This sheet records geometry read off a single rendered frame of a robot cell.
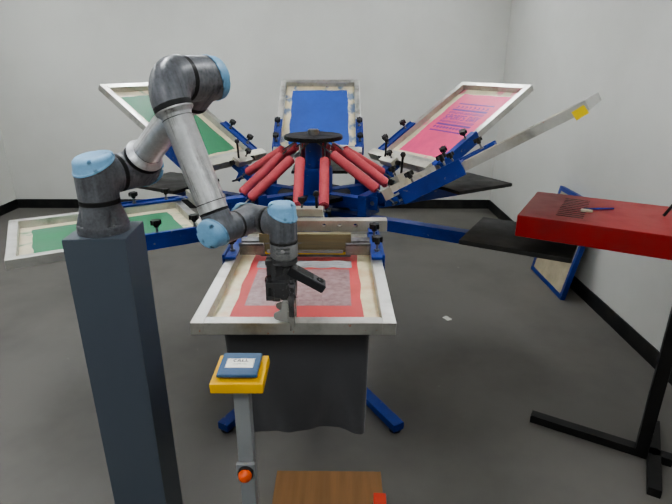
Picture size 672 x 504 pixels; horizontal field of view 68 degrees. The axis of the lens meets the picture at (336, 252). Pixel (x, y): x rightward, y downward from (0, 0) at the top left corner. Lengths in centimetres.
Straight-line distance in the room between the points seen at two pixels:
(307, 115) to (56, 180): 404
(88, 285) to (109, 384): 35
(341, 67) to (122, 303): 471
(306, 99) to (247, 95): 228
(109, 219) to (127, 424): 70
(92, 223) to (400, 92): 482
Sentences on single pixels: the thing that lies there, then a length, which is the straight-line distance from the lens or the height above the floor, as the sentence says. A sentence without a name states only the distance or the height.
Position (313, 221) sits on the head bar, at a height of 104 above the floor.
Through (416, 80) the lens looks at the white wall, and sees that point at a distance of 605.
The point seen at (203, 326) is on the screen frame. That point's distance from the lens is 149.
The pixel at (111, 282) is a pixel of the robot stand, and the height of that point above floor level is 106.
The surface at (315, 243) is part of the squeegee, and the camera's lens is 195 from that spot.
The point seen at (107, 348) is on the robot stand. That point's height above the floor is 84.
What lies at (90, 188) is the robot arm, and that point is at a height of 134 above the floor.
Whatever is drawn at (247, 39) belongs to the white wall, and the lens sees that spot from 607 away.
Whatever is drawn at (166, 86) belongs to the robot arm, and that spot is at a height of 162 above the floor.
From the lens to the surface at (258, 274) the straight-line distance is 185.
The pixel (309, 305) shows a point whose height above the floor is 96.
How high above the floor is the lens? 168
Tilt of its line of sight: 21 degrees down
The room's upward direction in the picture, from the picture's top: straight up
